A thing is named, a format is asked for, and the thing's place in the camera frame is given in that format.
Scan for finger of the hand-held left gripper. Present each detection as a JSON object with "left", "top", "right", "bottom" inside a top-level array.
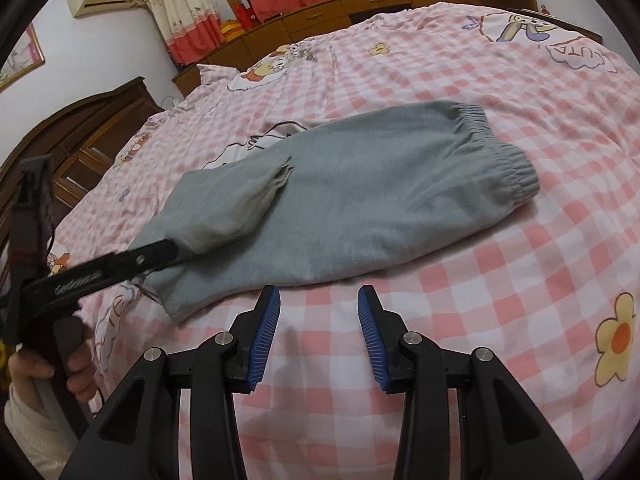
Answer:
[{"left": 119, "top": 238, "right": 184, "bottom": 277}]

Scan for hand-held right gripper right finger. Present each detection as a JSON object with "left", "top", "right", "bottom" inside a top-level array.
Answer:
[{"left": 357, "top": 285, "right": 583, "bottom": 480}]

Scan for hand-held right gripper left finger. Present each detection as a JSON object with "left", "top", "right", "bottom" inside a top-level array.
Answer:
[{"left": 59, "top": 285, "right": 282, "bottom": 480}]

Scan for grey pants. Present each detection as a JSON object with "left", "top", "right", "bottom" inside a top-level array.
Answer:
[{"left": 129, "top": 100, "right": 542, "bottom": 323}]

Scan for person's left forearm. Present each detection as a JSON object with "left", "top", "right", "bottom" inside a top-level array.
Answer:
[{"left": 2, "top": 385, "right": 82, "bottom": 480}]

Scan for person's left hand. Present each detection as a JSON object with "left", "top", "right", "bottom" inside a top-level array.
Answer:
[{"left": 7, "top": 327, "right": 99, "bottom": 406}]

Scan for pink checked cartoon bed sheet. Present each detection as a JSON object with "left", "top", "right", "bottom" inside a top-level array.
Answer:
[{"left": 47, "top": 2, "right": 640, "bottom": 480}]

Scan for dark wooden headboard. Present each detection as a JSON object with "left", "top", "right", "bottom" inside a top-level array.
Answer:
[{"left": 0, "top": 76, "right": 165, "bottom": 266}]

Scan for red box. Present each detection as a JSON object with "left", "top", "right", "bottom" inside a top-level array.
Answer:
[{"left": 235, "top": 2, "right": 259, "bottom": 32}]

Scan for long wooden cabinet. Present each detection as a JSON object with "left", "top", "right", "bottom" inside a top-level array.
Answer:
[{"left": 172, "top": 0, "right": 604, "bottom": 98}]

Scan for framed wall picture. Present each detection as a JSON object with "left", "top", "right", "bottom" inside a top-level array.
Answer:
[{"left": 0, "top": 22, "right": 46, "bottom": 94}]

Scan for white wall air conditioner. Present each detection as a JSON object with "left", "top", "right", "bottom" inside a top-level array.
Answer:
[{"left": 67, "top": 0, "right": 144, "bottom": 19}]

